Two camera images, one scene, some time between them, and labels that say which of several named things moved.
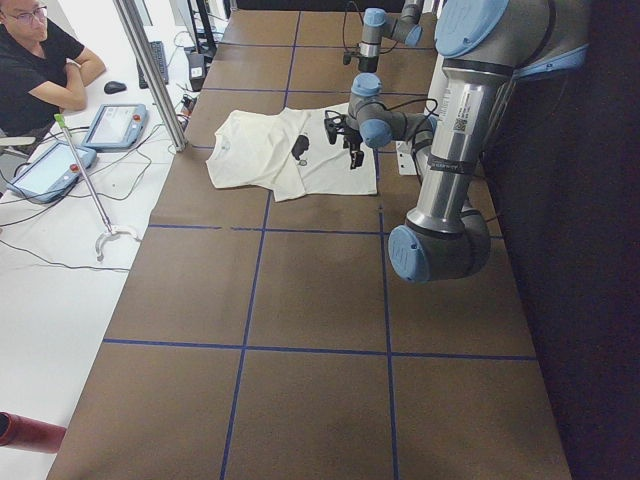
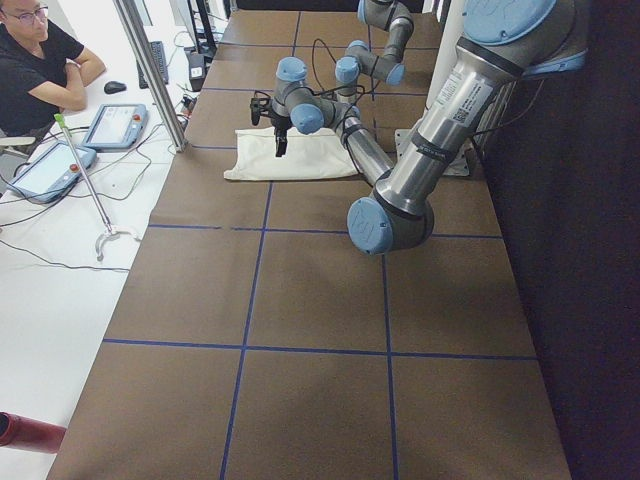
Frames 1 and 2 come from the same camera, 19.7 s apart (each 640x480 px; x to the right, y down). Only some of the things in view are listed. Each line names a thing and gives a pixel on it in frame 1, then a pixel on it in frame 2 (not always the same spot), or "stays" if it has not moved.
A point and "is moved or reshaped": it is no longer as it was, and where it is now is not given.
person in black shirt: (41, 73) stays
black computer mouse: (112, 87) stays
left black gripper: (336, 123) → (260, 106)
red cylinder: (30, 434) stays
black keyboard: (158, 51) stays
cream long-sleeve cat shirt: (289, 152) is moved or reshaped
